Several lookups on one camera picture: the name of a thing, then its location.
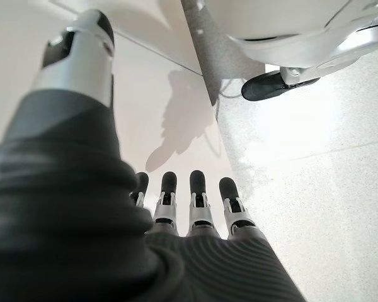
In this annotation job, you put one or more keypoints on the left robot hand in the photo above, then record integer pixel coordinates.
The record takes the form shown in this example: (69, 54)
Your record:
(66, 204)

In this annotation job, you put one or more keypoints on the white cabinet door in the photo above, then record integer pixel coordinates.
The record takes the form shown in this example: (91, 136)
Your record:
(151, 22)

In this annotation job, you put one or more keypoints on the grey cabinet toe kick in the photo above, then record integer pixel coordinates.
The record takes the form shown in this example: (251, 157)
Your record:
(217, 53)

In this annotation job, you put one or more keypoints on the black robot foot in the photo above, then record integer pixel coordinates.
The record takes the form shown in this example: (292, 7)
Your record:
(264, 86)

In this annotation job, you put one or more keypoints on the white robot leg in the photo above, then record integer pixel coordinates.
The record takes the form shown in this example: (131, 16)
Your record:
(286, 28)

